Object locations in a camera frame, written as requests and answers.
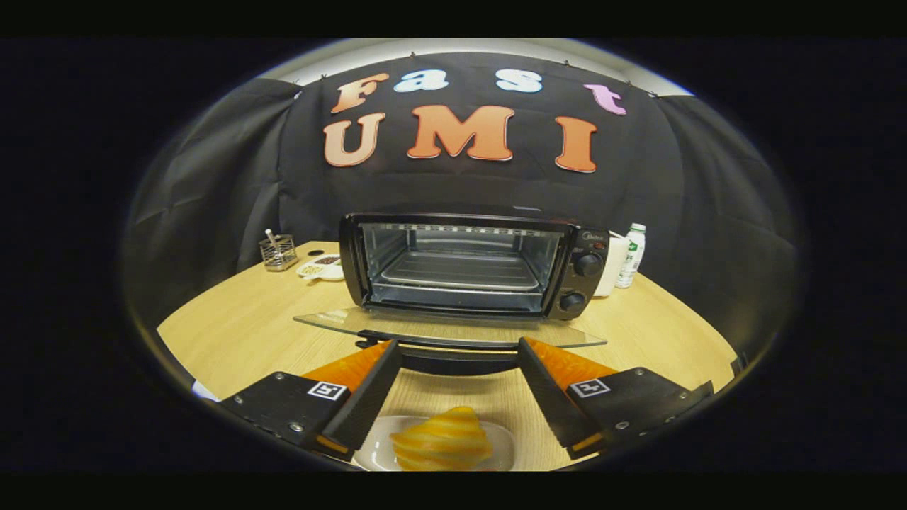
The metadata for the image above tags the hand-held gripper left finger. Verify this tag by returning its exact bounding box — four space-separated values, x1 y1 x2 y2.
218 339 403 463

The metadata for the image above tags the black toaster oven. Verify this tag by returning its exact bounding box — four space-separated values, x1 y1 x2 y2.
294 212 612 377

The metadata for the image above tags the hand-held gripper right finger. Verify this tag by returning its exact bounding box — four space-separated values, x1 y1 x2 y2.
517 336 715 460

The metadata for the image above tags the white bread toaster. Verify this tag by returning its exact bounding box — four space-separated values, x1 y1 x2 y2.
594 232 631 298

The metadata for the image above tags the plastic bottle green label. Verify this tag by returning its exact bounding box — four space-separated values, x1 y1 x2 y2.
615 223 647 289

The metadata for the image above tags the wire mesh holder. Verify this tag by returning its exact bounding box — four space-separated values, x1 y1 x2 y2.
259 229 299 272

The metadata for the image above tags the golden croissant bread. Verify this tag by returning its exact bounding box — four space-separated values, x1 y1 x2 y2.
390 406 493 472

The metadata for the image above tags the white plate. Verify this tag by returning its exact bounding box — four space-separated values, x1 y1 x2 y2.
352 415 516 472

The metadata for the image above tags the white divided snack dish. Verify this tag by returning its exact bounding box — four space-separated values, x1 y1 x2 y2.
295 254 346 282

